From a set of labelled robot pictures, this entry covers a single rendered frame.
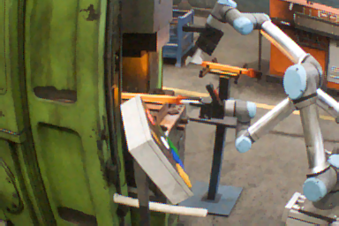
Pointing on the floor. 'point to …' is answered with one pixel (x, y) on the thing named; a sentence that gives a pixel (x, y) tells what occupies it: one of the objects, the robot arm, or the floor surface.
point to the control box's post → (143, 203)
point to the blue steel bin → (176, 46)
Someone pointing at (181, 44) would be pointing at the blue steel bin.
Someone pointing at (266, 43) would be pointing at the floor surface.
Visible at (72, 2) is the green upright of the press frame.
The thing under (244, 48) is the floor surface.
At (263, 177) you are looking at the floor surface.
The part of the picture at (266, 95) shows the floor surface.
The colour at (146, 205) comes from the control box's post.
